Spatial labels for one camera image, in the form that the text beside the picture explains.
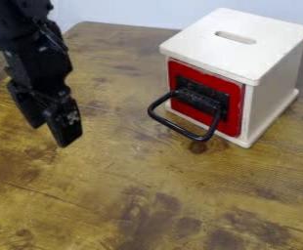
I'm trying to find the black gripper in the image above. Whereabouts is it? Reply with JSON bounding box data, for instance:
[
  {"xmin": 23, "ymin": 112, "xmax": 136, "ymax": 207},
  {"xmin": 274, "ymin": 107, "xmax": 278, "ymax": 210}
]
[{"xmin": 1, "ymin": 37, "xmax": 82, "ymax": 147}]

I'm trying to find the red drawer front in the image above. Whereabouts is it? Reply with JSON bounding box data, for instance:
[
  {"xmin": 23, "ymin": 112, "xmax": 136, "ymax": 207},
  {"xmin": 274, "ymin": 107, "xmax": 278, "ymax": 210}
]
[{"xmin": 166, "ymin": 59, "xmax": 245, "ymax": 137}]

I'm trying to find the black metal drawer handle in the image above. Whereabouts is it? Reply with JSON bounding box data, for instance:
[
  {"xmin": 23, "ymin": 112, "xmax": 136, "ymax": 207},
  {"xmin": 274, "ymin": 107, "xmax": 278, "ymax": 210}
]
[{"xmin": 148, "ymin": 75, "xmax": 229, "ymax": 142}]

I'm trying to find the white wooden box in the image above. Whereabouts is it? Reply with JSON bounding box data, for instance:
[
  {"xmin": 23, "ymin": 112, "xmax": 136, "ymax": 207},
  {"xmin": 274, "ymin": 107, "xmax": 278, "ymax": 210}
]
[{"xmin": 158, "ymin": 8, "xmax": 303, "ymax": 147}]

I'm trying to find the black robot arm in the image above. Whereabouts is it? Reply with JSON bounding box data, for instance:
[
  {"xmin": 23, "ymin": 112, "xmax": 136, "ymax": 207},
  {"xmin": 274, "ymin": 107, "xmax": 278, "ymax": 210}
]
[{"xmin": 0, "ymin": 0, "xmax": 82, "ymax": 147}]

